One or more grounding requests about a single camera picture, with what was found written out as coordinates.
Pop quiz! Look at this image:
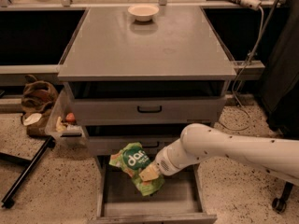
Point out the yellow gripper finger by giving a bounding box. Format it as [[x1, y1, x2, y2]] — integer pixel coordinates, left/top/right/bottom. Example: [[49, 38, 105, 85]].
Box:
[[139, 162, 160, 181]]

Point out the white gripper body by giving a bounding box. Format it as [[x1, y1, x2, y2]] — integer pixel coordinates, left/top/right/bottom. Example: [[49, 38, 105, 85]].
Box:
[[155, 147, 183, 175]]

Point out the green rice chip bag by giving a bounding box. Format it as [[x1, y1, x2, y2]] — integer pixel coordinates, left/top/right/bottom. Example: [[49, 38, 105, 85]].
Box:
[[109, 142, 164, 196]]

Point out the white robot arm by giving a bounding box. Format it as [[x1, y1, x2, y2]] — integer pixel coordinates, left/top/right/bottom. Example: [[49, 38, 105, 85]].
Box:
[[139, 124, 299, 185]]

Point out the bottom grey drawer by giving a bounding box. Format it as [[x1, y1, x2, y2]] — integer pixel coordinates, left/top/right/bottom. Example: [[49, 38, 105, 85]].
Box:
[[89, 156, 217, 224]]

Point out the grey drawer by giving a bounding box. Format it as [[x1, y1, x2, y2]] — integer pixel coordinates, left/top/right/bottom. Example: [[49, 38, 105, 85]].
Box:
[[83, 122, 190, 156], [89, 156, 217, 224], [64, 82, 226, 126]]

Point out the middle grey drawer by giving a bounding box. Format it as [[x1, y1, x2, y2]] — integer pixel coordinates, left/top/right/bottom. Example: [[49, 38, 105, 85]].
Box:
[[83, 122, 190, 156]]

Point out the top grey drawer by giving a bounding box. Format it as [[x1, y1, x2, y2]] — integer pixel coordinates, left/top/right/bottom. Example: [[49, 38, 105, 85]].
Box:
[[64, 82, 226, 126]]

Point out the grey drawer cabinet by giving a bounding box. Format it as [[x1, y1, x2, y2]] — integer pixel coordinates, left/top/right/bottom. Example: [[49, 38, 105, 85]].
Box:
[[57, 5, 237, 224]]

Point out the brown paper bag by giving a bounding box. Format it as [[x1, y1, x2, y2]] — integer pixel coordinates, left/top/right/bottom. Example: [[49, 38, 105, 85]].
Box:
[[21, 75, 59, 137]]

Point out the red fruit in bin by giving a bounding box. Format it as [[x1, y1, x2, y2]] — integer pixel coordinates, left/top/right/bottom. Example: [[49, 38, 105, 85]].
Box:
[[65, 113, 76, 124]]

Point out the clear plastic bin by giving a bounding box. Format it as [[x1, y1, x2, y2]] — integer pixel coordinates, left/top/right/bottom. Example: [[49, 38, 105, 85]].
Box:
[[45, 89, 86, 146]]

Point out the white ceramic bowl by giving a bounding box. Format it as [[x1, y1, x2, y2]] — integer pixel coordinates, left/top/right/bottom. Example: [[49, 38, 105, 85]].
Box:
[[128, 4, 159, 22]]

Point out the black stand leg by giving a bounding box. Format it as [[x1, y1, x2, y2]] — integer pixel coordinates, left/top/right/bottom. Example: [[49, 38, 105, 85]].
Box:
[[0, 136, 55, 209]]

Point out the white cable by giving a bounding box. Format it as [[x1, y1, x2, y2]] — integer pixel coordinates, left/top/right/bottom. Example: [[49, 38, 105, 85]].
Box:
[[218, 5, 265, 133]]

